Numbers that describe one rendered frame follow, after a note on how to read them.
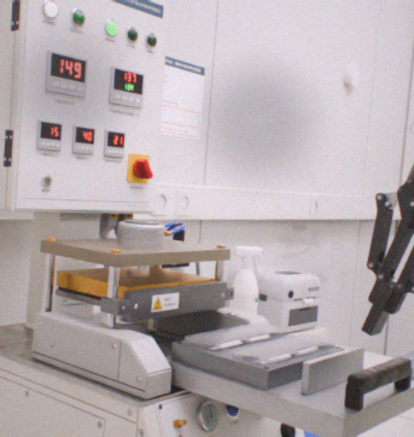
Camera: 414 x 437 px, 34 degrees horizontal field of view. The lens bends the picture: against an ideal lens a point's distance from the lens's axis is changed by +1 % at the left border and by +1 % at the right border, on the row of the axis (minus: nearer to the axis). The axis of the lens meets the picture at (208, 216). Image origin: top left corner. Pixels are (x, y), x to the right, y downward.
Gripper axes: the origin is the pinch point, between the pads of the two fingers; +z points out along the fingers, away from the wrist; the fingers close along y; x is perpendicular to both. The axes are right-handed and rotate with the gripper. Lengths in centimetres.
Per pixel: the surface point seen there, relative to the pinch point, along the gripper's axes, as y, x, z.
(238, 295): -65, 76, 43
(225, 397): -10.0, -10.7, 17.8
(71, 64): -64, -6, -11
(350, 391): 3.3, -7.6, 8.5
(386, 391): 4.1, 3.0, 10.4
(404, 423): -5, 57, 37
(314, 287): -56, 101, 37
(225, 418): -13.7, -1.4, 26.3
